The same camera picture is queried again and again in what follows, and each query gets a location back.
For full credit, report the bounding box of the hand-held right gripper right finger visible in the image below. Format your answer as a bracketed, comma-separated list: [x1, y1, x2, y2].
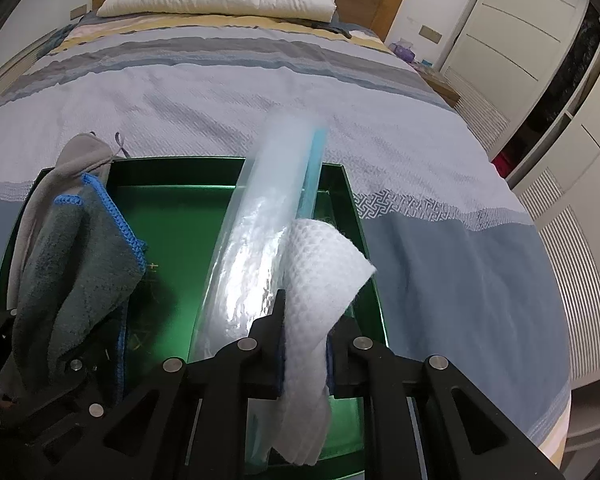
[326, 316, 567, 480]

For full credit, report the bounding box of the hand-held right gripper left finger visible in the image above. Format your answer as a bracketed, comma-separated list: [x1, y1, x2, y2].
[45, 289, 288, 480]

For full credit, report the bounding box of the white waffle cloth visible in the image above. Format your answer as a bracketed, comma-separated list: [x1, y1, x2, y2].
[267, 218, 378, 466]

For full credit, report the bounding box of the dark grey towel blue edge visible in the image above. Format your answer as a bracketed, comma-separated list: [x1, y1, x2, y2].
[10, 172, 148, 406]

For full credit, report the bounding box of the clear plastic bag roll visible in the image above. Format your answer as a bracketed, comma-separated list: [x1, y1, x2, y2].
[187, 112, 328, 476]

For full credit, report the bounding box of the green tray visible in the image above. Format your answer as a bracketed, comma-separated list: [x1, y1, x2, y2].
[0, 156, 391, 480]

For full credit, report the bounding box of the light grey cloth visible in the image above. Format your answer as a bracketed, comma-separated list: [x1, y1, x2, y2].
[5, 131, 131, 306]

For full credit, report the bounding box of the bed with striped bedspread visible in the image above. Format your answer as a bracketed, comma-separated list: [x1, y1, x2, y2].
[0, 10, 573, 461]

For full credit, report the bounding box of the red cloth in wardrobe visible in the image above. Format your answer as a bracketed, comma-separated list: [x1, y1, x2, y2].
[491, 152, 515, 178]

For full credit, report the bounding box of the wooden nightstand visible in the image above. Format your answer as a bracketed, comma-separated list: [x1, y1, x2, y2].
[415, 62, 462, 108]

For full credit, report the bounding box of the blue grey pillow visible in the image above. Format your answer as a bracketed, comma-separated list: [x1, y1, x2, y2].
[300, 19, 353, 38]

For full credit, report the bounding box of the white wardrobe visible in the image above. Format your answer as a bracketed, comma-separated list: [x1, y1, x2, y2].
[437, 0, 600, 391]

